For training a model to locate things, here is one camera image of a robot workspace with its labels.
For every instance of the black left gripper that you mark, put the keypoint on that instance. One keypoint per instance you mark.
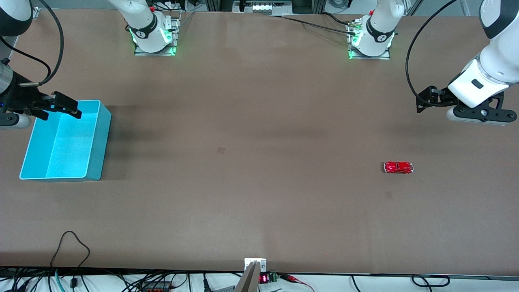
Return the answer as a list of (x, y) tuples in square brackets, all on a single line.
[(440, 97)]

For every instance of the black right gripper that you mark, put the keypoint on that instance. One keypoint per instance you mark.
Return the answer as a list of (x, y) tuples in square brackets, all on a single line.
[(20, 99)]

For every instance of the red beetle toy car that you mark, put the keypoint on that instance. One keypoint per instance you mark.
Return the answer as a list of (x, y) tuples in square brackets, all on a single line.
[(398, 167)]

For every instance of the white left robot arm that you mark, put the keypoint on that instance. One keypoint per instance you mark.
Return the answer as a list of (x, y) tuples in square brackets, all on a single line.
[(494, 61)]

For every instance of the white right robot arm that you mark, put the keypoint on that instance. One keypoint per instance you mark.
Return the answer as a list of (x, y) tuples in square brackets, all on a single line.
[(144, 24)]

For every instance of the blue plastic box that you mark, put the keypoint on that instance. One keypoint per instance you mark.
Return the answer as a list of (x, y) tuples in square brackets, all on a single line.
[(69, 146)]

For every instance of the white lit device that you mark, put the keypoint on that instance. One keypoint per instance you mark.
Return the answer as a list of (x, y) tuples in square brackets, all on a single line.
[(269, 7)]

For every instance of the dark power strip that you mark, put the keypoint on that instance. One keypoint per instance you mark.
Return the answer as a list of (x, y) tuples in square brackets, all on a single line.
[(156, 287)]

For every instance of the red clip lead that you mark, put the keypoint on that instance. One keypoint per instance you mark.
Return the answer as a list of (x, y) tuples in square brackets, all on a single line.
[(291, 278)]

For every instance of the red digit display module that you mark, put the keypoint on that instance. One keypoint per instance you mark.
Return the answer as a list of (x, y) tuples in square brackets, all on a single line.
[(264, 278)]

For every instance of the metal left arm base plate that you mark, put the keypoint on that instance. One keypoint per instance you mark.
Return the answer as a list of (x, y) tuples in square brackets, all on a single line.
[(381, 57)]

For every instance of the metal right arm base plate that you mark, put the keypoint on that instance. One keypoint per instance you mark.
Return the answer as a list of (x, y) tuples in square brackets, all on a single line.
[(175, 32)]

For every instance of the aluminium frame rail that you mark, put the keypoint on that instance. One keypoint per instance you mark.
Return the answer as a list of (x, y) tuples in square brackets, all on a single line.
[(211, 5)]

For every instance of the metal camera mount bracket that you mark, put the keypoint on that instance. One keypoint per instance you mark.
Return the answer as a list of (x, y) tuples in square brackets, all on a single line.
[(251, 280)]

